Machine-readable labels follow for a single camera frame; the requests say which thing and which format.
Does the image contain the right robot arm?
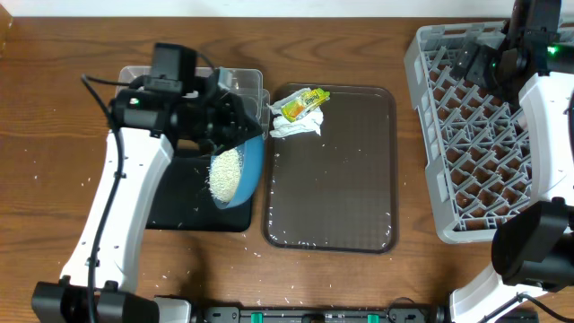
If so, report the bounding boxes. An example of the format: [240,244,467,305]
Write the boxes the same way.
[404,1,573,322]

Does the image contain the dark brown serving tray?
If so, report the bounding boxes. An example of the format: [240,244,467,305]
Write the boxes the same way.
[263,85,399,255]

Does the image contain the yellow green snack wrapper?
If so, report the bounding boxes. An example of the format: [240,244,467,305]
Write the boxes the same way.
[270,88,330,123]

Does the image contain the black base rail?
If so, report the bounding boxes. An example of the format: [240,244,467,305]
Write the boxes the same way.
[192,305,448,323]

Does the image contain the black plastic bin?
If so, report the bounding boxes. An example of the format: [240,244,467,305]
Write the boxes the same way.
[146,149,252,232]

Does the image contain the grey dishwasher rack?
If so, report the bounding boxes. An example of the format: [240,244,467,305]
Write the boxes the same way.
[404,22,535,244]

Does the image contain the pile of white rice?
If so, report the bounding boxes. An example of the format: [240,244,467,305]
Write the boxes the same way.
[208,149,242,203]

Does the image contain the clear plastic bin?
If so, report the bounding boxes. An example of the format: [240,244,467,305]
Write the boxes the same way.
[117,65,264,122]

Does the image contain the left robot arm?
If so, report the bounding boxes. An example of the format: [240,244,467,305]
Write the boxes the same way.
[31,43,265,322]

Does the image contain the dark blue plate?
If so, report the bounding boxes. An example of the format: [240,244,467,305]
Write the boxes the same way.
[212,135,265,209]

